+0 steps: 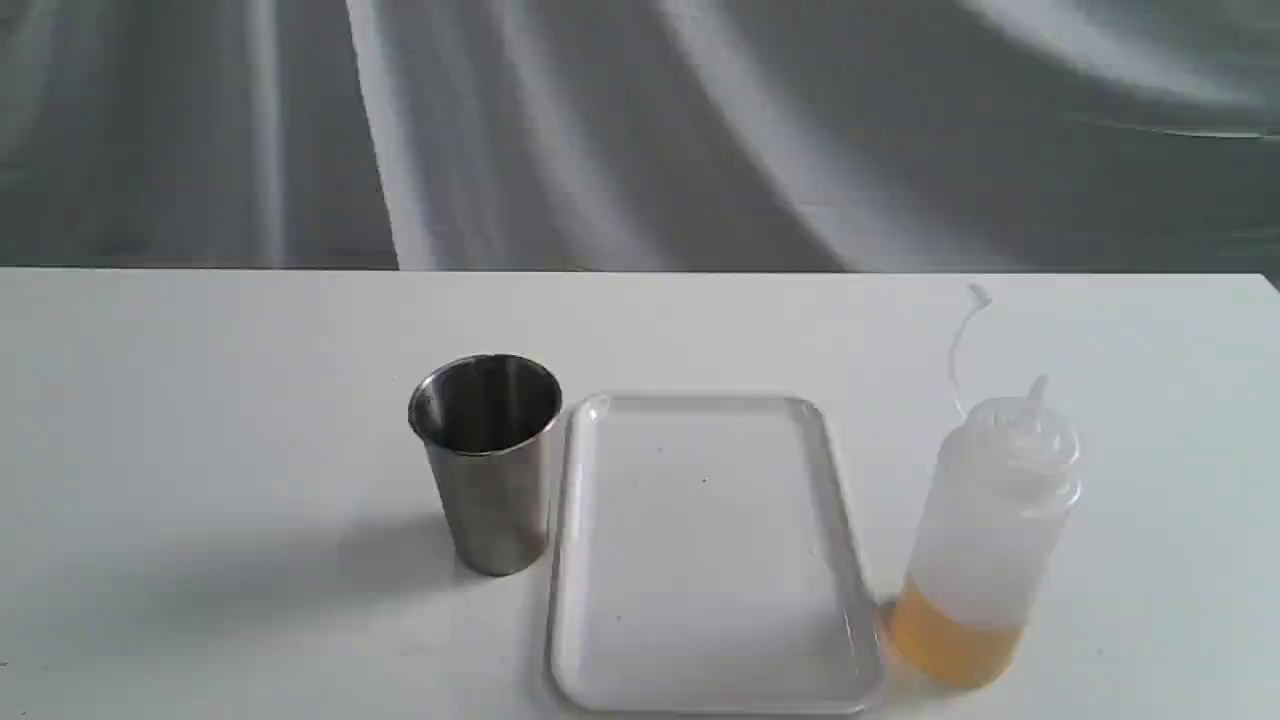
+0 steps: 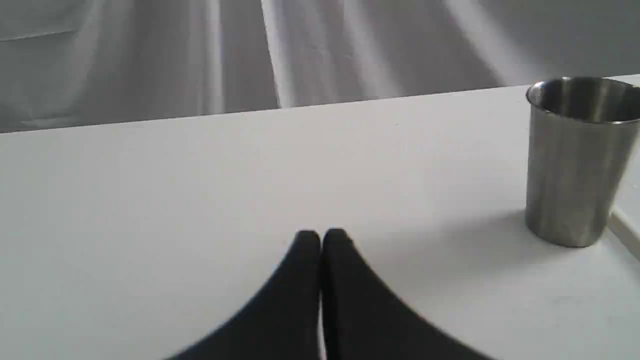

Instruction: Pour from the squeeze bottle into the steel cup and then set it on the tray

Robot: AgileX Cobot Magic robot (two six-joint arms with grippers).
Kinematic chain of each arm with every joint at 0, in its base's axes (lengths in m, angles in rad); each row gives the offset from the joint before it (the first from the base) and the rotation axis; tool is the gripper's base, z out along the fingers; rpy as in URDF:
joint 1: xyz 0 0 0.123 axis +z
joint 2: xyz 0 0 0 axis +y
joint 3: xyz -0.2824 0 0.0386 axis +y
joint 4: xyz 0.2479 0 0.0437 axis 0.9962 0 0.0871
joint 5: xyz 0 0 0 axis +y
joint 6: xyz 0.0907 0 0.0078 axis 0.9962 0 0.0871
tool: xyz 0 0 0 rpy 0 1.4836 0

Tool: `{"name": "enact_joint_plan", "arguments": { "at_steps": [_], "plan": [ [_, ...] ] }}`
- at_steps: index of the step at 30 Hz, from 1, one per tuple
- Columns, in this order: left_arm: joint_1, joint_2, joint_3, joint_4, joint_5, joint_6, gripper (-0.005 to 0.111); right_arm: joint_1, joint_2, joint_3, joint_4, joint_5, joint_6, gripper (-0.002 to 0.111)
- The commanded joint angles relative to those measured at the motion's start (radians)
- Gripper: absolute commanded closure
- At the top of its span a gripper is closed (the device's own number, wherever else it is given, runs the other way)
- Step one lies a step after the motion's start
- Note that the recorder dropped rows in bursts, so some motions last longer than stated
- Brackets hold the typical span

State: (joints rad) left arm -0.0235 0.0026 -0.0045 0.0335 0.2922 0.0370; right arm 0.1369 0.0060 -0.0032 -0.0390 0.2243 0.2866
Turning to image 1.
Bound translucent squeeze bottle amber liquid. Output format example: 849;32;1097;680
886;283;1083;691

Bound stainless steel cup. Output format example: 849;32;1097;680
407;354;564;577

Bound white plastic tray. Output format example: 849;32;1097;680
547;395;888;717

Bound grey fabric backdrop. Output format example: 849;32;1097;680
1;1;1279;281

